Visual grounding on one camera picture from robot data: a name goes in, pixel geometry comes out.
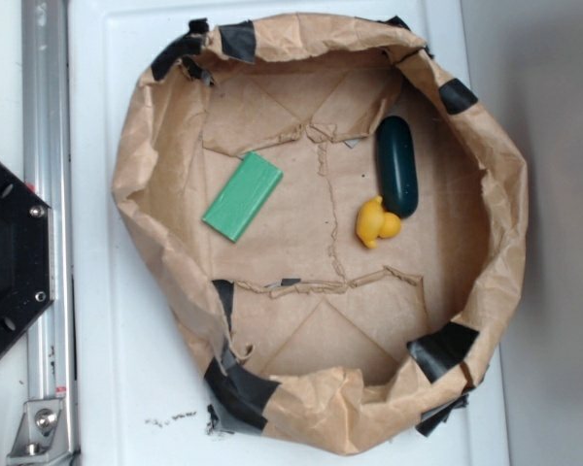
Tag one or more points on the yellow rubber duck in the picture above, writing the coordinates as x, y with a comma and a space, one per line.
374, 223

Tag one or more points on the aluminium extrusion rail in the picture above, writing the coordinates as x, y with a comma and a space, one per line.
51, 366

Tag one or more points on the green rectangular block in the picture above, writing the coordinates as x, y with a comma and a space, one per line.
242, 197

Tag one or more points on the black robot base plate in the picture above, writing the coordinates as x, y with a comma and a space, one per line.
25, 258

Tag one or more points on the brown paper bag bin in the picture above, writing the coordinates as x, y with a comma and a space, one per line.
298, 329

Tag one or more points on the metal corner bracket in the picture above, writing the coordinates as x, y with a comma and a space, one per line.
42, 435

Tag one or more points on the dark green oblong capsule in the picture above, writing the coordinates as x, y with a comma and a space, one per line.
396, 167

